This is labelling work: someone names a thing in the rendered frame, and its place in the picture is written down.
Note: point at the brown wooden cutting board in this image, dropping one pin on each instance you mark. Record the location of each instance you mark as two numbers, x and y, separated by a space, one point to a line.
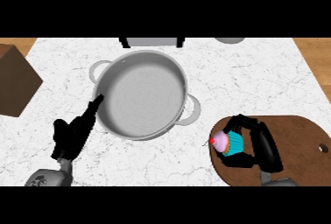
301 137

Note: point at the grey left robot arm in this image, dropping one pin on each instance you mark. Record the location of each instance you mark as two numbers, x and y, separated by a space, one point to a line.
48 175

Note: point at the pink frosted cupcake blue wrapper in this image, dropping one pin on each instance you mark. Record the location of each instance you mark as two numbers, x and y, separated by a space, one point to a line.
226 143

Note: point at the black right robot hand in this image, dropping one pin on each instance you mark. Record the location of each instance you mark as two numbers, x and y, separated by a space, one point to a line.
264 145

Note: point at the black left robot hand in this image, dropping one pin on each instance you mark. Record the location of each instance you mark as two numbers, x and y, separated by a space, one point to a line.
70 137

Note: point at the grey round object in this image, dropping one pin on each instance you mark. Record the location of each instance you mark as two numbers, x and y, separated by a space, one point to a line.
229 40

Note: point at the brown wooden box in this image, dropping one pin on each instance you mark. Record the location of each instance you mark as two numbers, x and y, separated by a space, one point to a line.
14 81

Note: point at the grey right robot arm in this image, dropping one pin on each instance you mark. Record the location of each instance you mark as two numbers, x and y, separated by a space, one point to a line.
274 180

